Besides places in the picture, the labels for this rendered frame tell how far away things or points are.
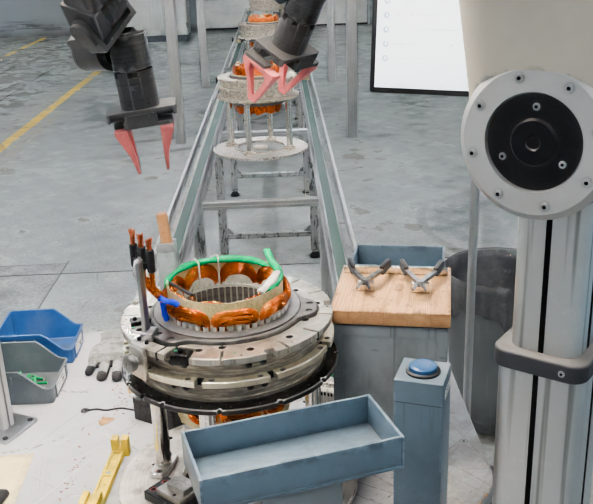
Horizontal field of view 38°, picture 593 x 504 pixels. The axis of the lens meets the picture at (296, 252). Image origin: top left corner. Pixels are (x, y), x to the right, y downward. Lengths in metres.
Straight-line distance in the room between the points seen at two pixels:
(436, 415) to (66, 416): 0.77
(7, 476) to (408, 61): 1.35
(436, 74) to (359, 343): 0.98
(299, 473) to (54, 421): 0.79
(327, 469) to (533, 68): 0.50
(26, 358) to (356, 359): 0.77
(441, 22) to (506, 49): 1.35
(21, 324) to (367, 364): 0.92
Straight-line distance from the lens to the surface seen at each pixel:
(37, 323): 2.03
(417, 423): 1.26
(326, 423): 1.13
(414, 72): 2.22
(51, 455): 1.62
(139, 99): 1.27
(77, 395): 1.79
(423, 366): 1.25
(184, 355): 1.19
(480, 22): 0.86
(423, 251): 1.64
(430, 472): 1.30
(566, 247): 0.96
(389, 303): 1.39
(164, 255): 1.35
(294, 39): 1.40
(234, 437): 1.10
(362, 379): 1.42
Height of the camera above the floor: 1.63
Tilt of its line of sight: 20 degrees down
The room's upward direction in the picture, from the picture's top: 2 degrees counter-clockwise
